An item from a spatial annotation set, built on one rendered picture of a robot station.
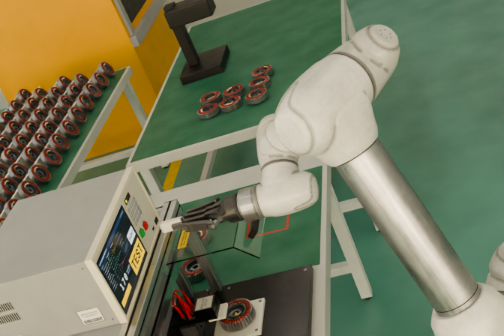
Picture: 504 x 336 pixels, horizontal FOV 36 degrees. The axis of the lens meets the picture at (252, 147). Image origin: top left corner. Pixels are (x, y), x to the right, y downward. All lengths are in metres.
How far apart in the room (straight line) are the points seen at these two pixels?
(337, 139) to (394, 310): 2.01
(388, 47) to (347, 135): 0.20
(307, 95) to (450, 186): 2.63
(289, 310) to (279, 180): 0.49
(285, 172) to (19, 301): 0.74
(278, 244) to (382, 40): 1.27
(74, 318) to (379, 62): 1.01
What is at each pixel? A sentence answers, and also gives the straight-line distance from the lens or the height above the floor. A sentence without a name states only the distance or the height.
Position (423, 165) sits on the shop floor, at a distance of 4.22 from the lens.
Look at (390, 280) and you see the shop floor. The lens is 3.52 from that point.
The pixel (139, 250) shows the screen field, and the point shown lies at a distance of 2.12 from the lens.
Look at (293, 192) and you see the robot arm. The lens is 1.97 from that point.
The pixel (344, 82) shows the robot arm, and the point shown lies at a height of 1.61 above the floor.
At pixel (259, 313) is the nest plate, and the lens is 2.34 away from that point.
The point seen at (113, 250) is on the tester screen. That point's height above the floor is 1.26.
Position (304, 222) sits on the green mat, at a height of 0.75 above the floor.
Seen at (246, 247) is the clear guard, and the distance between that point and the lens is 2.15.
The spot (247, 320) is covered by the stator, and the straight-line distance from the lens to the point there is 2.30.
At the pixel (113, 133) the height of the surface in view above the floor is 0.14.
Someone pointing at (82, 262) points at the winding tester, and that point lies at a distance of 1.89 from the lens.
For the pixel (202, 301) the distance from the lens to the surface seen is 2.34.
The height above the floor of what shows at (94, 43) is 0.84.
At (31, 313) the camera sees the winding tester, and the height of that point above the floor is 1.21.
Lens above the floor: 2.19
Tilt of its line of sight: 26 degrees down
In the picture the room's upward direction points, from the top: 23 degrees counter-clockwise
